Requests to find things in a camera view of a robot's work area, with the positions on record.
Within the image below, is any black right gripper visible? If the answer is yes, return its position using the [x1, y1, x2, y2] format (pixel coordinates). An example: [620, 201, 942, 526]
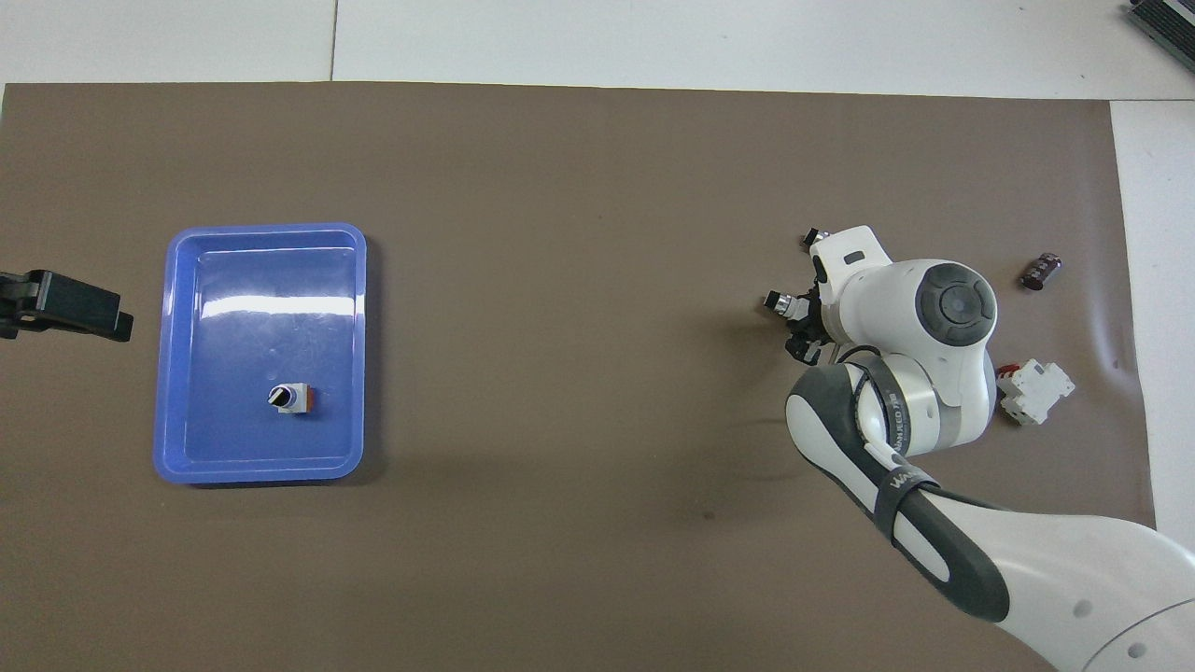
[784, 284, 839, 367]

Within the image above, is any blue plastic tray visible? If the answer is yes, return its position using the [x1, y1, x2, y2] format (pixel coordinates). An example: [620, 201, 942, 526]
[152, 222, 369, 485]

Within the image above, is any white circuit breaker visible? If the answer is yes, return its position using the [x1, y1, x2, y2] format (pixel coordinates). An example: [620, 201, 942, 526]
[995, 359, 1076, 427]

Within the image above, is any brown table mat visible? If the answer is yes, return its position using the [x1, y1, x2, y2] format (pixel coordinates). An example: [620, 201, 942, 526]
[0, 82, 1175, 672]

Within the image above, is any small dark electronic component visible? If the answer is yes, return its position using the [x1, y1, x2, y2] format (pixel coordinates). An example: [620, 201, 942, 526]
[1020, 251, 1066, 291]

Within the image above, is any grey finned metal device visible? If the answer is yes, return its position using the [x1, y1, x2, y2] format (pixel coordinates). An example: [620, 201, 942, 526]
[1125, 0, 1195, 46]

